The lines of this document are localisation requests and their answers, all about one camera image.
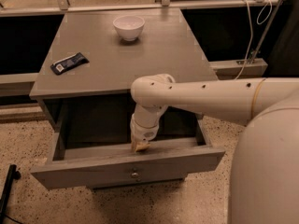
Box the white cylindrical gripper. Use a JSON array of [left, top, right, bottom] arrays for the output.
[[130, 115, 159, 152]]

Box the black stand leg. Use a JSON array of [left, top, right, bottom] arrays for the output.
[[0, 164, 21, 224]]

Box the white ceramic bowl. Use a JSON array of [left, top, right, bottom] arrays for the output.
[[113, 15, 145, 41]]

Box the metal railing frame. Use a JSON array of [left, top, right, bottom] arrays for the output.
[[0, 0, 289, 98]]

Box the grey wooden drawer cabinet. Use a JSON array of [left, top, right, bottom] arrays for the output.
[[29, 7, 219, 190]]

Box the diagonal metal strut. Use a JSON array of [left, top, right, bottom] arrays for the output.
[[245, 0, 284, 64]]

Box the white hanging cable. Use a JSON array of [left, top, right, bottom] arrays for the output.
[[233, 0, 273, 81]]

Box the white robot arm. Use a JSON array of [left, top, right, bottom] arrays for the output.
[[130, 74, 299, 224]]

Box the dark blue snack wrapper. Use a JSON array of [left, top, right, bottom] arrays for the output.
[[50, 52, 89, 76]]

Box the grey top drawer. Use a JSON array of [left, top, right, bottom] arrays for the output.
[[31, 116, 224, 189]]

